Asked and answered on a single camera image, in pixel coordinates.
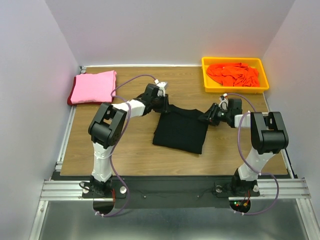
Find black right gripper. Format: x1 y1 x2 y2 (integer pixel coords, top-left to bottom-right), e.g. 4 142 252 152
197 102 231 126

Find black t-shirt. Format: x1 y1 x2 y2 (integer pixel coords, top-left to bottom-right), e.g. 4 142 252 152
152 104 208 155

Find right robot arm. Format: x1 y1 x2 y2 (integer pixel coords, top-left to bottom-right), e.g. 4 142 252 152
198 94 289 198

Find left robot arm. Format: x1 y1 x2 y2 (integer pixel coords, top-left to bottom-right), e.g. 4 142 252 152
80 80 169 197

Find yellow plastic bin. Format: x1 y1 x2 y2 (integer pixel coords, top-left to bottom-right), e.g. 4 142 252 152
201 56 270 94

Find orange t-shirt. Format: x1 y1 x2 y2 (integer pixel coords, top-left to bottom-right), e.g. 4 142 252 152
206 62 260 87

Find pink folded t-shirt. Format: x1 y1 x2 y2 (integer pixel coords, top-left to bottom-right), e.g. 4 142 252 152
70 70 118 105

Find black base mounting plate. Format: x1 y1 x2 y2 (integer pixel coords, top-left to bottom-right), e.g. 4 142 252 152
51 175 254 217

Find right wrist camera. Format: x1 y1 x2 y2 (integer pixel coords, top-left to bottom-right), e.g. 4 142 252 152
218 93 229 110

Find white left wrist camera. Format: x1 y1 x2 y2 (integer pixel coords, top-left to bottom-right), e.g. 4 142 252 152
154 79 168 91

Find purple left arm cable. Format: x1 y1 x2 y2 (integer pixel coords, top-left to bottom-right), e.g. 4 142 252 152
94 74 157 218

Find aluminium table edge rail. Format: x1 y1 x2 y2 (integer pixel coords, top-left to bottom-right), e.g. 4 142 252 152
55 66 87 172

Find aluminium frame extrusion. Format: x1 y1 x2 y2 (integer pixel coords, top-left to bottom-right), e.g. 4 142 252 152
40 180 83 201

